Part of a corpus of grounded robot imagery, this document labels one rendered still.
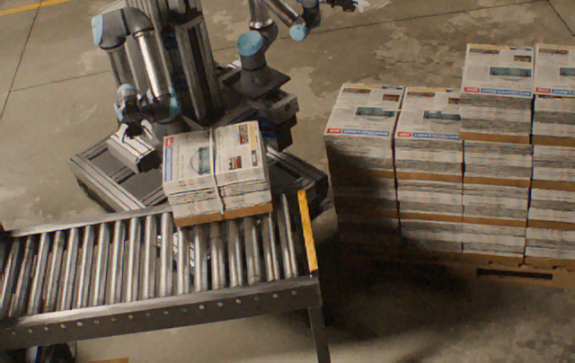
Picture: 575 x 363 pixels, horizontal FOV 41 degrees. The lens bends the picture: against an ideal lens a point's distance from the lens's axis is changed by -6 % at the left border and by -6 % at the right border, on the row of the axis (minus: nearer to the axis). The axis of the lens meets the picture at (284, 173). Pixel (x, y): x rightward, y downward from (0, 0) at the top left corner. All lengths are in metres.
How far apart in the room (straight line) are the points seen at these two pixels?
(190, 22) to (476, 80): 1.23
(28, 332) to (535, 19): 4.09
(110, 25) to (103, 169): 1.48
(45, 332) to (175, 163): 0.80
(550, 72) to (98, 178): 2.47
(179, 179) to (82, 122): 2.48
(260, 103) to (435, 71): 1.75
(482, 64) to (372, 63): 2.09
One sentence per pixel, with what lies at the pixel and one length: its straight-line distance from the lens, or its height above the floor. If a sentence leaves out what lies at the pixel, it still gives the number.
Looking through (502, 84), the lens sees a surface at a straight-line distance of 3.17.
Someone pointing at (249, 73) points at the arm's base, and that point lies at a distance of 3.69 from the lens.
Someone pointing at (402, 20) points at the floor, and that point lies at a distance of 5.76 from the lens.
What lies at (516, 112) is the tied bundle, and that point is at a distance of 3.16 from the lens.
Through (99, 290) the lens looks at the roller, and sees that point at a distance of 2.98.
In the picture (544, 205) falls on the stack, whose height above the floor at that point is 0.51.
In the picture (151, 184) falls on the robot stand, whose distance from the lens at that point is 4.30.
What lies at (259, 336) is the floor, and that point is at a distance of 3.70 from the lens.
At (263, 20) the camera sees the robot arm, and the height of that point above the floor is 1.08.
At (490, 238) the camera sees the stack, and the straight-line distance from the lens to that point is 3.60.
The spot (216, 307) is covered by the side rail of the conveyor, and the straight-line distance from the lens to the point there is 2.84.
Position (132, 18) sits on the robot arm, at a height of 1.44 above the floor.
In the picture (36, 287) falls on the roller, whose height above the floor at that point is 0.80.
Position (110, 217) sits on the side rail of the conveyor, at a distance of 3.25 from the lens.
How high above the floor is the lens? 2.85
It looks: 39 degrees down
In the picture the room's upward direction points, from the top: 11 degrees counter-clockwise
